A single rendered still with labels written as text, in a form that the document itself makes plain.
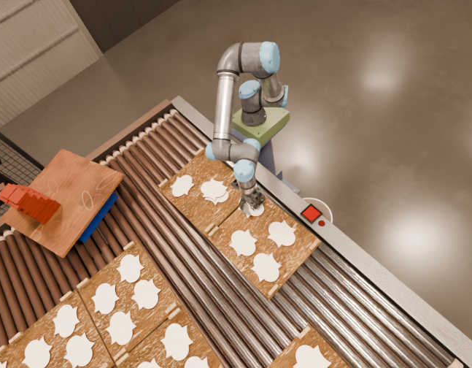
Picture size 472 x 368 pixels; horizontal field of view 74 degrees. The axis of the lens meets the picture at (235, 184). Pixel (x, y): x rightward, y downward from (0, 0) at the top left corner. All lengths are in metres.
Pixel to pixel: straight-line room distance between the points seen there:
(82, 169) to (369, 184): 2.09
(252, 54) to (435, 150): 2.08
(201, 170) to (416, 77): 2.49
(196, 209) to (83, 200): 0.60
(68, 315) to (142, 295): 0.36
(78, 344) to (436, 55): 3.73
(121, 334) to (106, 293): 0.20
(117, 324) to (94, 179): 0.76
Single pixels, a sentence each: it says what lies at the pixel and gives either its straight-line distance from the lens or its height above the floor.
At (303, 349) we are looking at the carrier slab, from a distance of 1.38.
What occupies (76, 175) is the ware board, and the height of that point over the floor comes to 1.04.
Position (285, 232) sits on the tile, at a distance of 1.48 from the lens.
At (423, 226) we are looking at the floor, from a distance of 2.67.
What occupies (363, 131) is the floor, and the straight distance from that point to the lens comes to 3.04.
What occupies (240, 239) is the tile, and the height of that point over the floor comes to 0.95.
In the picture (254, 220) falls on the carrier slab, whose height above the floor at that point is 0.94.
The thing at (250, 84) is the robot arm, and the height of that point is 1.17.
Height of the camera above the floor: 2.32
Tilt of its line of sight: 58 degrees down
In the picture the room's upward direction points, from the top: 20 degrees counter-clockwise
